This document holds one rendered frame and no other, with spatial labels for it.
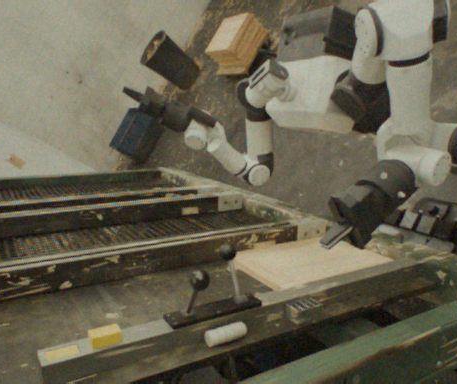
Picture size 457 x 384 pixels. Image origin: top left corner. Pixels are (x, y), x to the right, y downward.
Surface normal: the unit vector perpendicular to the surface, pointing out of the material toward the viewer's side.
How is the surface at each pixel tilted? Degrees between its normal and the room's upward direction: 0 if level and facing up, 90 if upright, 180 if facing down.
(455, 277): 32
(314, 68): 23
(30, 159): 90
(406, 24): 45
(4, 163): 90
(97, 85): 90
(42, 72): 90
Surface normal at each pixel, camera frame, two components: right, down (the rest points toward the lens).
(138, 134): 0.54, 0.20
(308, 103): -0.84, -0.05
